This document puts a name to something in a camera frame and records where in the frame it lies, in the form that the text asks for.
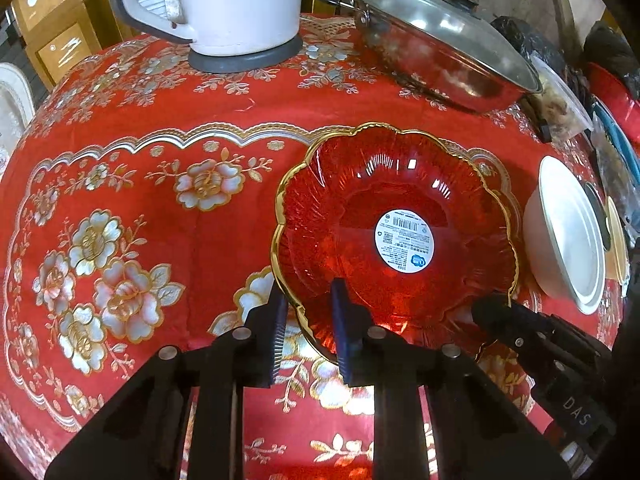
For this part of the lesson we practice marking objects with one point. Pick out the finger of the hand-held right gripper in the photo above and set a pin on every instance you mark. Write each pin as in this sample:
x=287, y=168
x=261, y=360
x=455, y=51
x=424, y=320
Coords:
x=495, y=316

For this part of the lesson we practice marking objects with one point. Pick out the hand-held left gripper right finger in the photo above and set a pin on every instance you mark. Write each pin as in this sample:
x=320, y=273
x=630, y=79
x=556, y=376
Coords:
x=342, y=330

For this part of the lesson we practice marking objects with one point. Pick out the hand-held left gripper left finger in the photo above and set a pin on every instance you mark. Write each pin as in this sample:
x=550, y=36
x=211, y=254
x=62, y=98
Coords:
x=277, y=335

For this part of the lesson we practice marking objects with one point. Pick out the white bowl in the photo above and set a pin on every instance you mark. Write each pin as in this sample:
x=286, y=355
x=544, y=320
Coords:
x=560, y=240

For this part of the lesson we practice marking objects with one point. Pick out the cream plastic bowl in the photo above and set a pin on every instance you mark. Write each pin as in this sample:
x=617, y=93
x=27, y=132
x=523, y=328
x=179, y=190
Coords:
x=617, y=245

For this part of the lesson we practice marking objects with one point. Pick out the red gold-rimmed glass plate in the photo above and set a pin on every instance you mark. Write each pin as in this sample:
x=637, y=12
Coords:
x=400, y=185

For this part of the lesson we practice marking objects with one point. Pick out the clear plastic bag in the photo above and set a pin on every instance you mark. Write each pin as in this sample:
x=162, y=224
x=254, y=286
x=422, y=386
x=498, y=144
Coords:
x=612, y=175

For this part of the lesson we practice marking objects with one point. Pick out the clear plastic food container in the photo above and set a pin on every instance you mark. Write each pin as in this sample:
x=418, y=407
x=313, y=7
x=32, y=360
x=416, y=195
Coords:
x=555, y=105

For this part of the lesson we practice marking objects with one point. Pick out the stainless steel pot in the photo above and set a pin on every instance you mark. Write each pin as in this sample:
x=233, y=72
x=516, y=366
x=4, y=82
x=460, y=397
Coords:
x=440, y=80

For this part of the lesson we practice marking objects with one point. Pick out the red plastic basin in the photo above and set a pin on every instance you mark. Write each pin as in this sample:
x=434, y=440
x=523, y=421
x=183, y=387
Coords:
x=620, y=100

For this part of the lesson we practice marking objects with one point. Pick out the red floral tablecloth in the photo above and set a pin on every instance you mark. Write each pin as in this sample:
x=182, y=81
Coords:
x=150, y=110

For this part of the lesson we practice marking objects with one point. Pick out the black plastic bag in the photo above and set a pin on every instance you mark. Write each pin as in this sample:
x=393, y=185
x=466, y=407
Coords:
x=610, y=45
x=525, y=35

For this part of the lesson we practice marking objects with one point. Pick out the glass pot lid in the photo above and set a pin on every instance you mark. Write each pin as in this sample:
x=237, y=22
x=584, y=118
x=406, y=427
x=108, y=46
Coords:
x=450, y=25

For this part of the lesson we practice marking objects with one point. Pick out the white electric kettle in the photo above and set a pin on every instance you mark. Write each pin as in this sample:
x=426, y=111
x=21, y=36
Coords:
x=235, y=5

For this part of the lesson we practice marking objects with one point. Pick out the white embossed chair back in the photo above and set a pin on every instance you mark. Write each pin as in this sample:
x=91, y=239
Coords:
x=15, y=105

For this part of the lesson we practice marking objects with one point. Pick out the wooden cabinet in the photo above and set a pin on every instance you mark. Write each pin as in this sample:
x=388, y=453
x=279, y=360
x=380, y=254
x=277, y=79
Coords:
x=55, y=25

